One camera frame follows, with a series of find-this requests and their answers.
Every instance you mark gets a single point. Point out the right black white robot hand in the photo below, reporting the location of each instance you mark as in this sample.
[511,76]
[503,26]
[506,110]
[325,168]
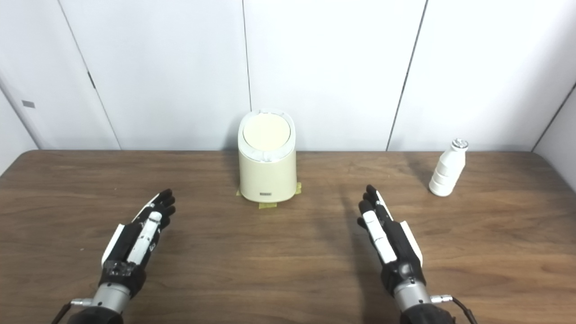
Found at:
[396,245]

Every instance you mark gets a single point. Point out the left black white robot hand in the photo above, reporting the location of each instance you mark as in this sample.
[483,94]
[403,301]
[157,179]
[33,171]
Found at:
[135,238]

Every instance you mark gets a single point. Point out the small white plastic bottle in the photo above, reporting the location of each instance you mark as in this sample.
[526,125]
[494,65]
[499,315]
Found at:
[445,173]

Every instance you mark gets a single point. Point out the cream round bin lid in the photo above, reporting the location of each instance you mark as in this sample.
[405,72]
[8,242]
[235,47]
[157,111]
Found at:
[266,132]

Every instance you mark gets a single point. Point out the cream-colored plastic bin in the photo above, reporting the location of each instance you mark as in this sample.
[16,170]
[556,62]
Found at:
[267,175]

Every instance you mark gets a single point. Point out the black wall panel hinge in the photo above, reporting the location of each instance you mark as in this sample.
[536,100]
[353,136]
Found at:
[92,80]

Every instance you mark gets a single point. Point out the small grey wall label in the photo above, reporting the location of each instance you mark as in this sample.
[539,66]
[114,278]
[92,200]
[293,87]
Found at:
[28,104]

